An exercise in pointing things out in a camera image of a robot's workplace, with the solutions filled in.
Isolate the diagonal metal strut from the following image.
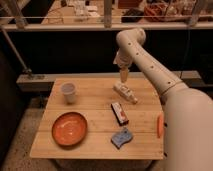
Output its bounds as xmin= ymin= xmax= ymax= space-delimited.
xmin=0 ymin=26 xmax=33 ymax=78

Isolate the wooden table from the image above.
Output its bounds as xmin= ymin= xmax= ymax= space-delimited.
xmin=30 ymin=78 xmax=163 ymax=160

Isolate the orange bowl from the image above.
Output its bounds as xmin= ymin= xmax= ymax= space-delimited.
xmin=52 ymin=112 xmax=87 ymax=146

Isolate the black bag on shelf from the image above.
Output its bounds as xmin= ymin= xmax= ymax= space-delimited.
xmin=121 ymin=8 xmax=143 ymax=23

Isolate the white plastic bottle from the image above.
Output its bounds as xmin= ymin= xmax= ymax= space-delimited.
xmin=113 ymin=82 xmax=138 ymax=104

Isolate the orange coiled cable pile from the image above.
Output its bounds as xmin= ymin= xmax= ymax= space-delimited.
xmin=143 ymin=2 xmax=181 ymax=23

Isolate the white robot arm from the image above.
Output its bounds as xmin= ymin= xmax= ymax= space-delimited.
xmin=115 ymin=28 xmax=213 ymax=171

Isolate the orange carrot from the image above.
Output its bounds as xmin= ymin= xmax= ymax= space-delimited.
xmin=157 ymin=114 xmax=164 ymax=138

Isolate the grey metal rail beam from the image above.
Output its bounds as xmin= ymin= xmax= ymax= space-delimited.
xmin=16 ymin=70 xmax=204 ymax=92

